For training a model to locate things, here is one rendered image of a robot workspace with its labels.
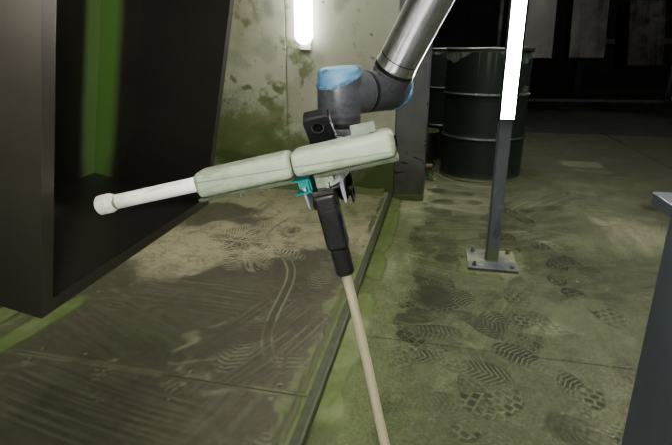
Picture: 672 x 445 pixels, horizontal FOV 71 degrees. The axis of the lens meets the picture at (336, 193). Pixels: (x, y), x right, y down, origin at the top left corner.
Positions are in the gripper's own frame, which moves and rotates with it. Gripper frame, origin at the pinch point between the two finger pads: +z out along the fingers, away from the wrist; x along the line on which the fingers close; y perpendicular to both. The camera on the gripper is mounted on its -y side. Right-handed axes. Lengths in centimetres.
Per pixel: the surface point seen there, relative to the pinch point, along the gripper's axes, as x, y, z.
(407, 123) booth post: -19, 26, -206
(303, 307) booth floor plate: 29, 58, -70
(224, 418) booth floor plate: 39, 56, -20
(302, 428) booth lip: 21, 60, -19
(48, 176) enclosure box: 36.8, -9.9, 6.2
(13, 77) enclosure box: 35.1, -23.7, 7.4
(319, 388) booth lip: 19, 61, -32
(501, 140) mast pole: -52, 27, -120
